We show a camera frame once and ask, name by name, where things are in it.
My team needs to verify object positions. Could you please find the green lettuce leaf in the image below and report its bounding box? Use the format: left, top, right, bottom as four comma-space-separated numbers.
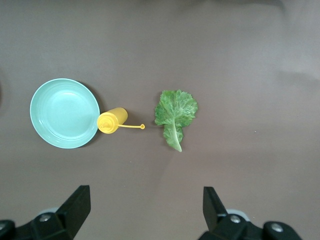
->
154, 89, 199, 153

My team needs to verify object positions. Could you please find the yellow mustard squeeze bottle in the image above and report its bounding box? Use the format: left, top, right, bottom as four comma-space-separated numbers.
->
96, 107, 146, 135

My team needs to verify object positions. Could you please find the mint green plate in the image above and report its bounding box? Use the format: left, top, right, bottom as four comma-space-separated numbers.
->
29, 78, 101, 150

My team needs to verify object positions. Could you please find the brown table cover cloth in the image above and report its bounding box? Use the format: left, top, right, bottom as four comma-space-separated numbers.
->
0, 0, 320, 240

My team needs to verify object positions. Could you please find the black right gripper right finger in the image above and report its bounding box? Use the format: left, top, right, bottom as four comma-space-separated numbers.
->
197, 186, 303, 240

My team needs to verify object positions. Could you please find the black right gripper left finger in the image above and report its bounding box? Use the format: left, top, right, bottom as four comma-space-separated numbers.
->
0, 184, 91, 240

